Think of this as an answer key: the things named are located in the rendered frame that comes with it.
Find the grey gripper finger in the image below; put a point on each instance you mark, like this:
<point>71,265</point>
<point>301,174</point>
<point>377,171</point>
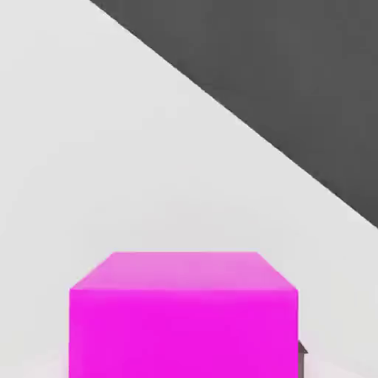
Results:
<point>301,361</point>

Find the small magenta cube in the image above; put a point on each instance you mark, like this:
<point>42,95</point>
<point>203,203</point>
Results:
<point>183,324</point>

